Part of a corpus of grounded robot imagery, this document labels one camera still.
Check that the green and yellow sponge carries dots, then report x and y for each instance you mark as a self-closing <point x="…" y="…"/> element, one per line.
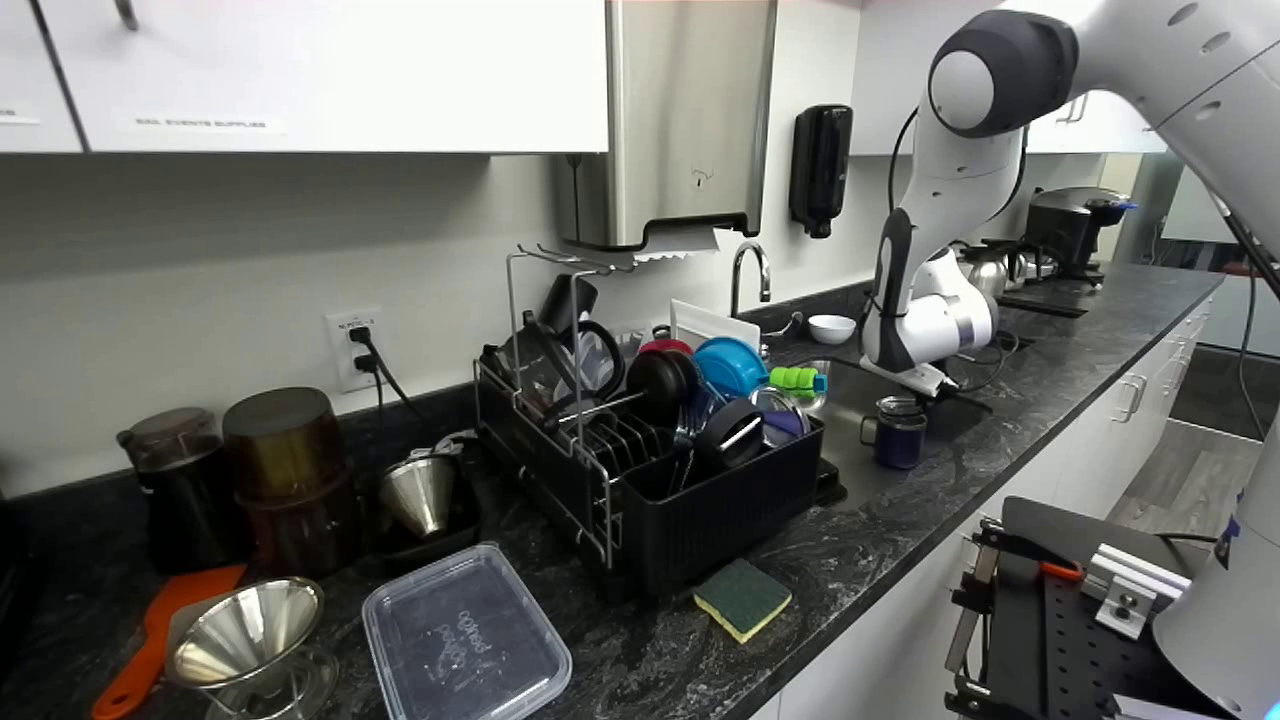
<point x="740" y="603"/>

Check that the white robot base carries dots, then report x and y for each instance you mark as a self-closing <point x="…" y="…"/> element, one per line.
<point x="1233" y="624"/>

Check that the steel paper towel dispenser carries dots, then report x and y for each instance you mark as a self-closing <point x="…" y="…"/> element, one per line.
<point x="665" y="122"/>

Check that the green squeeze bottle blue cap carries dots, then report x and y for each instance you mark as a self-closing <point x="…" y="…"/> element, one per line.
<point x="796" y="380"/>

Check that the large brown metal canister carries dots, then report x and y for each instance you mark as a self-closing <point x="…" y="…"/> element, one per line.
<point x="285" y="464"/>

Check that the chrome faucet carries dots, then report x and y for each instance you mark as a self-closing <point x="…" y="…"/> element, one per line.
<point x="745" y="260"/>

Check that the navy blue plastic cup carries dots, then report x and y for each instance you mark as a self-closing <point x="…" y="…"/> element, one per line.
<point x="784" y="426"/>

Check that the small steel coffee dripper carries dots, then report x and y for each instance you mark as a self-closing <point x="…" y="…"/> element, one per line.
<point x="427" y="489"/>

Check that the black dish rack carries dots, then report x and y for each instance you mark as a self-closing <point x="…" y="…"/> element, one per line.
<point x="704" y="520"/>

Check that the white upper cabinet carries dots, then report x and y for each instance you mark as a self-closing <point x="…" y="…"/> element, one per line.
<point x="1104" y="135"/>
<point x="332" y="64"/>

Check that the navy blue metal mug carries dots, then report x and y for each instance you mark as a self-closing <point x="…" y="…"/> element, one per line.
<point x="902" y="442"/>

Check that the clear plastic tub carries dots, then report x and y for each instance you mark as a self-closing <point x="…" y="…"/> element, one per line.
<point x="701" y="323"/>

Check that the white cabinet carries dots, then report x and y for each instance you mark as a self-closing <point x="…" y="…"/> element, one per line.
<point x="1065" y="453"/>
<point x="1104" y="135"/>
<point x="332" y="64"/>

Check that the small dark metal canister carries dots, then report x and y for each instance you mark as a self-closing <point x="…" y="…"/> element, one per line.
<point x="183" y="495"/>

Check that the clear plastic food container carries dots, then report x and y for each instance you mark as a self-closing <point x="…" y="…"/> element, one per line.
<point x="465" y="641"/>

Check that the small white bowl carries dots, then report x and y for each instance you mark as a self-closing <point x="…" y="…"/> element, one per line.
<point x="834" y="330"/>

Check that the large steel funnel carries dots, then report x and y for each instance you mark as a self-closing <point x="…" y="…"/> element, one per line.
<point x="246" y="632"/>

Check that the black coffee machine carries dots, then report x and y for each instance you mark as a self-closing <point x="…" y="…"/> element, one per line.
<point x="1074" y="233"/>

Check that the white lower cabinet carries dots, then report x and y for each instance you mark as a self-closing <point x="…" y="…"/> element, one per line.
<point x="1065" y="453"/>

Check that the silver metal clamp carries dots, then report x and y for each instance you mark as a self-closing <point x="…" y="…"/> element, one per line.
<point x="1135" y="580"/>

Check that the red plastic cup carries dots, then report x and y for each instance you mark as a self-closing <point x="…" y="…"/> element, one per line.
<point x="665" y="347"/>

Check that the orange plastic spatula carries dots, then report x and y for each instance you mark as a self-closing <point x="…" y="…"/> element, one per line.
<point x="163" y="641"/>

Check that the black wall soap dispenser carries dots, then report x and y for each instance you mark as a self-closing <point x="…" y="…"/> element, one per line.
<point x="820" y="166"/>

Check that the round glass lid black rim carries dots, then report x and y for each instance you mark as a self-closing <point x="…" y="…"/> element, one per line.
<point x="603" y="357"/>

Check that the white wall outlet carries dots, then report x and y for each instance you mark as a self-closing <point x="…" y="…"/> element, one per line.
<point x="354" y="347"/>

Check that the black cup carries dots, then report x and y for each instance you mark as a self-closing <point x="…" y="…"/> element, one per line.
<point x="565" y="307"/>

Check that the black perforated tool board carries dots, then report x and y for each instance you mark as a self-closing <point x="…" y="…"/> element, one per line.
<point x="1052" y="654"/>

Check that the teal plastic bowl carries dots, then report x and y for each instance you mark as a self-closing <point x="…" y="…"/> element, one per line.
<point x="730" y="364"/>

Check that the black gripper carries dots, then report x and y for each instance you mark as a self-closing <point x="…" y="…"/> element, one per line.
<point x="925" y="379"/>

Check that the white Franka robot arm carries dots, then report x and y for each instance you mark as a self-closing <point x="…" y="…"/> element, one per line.
<point x="960" y="184"/>

